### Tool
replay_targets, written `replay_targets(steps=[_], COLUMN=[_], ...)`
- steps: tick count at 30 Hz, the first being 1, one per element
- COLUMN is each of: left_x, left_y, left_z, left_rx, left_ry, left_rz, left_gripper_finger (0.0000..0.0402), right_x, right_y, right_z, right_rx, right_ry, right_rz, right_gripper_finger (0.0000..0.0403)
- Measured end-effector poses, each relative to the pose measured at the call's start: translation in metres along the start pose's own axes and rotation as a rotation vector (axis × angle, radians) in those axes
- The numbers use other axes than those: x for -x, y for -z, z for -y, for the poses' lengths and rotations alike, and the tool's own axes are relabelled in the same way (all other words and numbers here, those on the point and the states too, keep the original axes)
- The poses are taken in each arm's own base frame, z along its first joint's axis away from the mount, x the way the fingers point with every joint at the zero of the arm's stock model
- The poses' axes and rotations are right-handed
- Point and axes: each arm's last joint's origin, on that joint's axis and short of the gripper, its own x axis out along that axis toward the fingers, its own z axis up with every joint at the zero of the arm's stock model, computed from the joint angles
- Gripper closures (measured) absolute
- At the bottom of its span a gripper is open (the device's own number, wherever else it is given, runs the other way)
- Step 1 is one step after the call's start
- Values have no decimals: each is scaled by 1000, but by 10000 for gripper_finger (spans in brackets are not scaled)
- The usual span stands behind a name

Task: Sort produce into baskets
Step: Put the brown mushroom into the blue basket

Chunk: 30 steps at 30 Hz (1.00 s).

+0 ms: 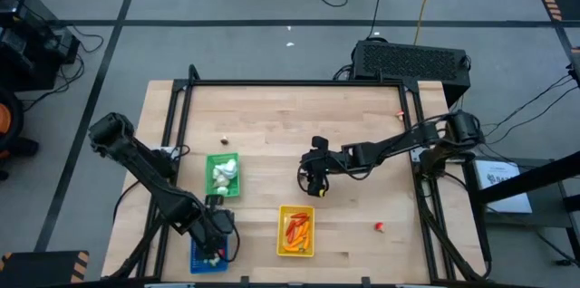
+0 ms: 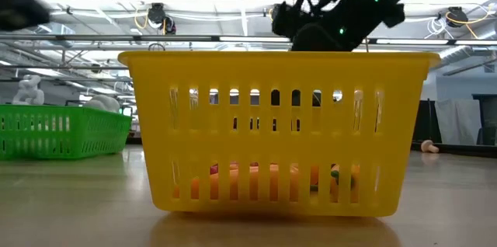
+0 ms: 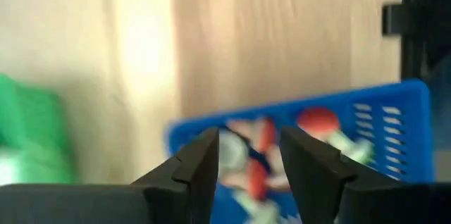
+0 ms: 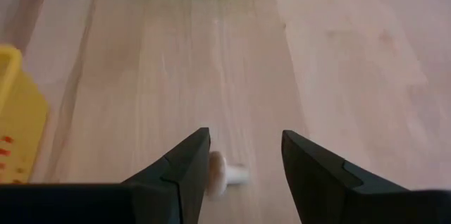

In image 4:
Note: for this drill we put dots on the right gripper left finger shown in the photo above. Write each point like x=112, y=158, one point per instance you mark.
x=105, y=203

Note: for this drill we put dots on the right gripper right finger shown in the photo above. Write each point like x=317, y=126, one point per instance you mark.
x=352, y=203

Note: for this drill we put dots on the brown cap mushroom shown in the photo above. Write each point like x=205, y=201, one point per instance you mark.
x=225, y=174

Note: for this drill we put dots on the yellow plastic basket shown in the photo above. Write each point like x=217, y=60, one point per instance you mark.
x=21, y=118

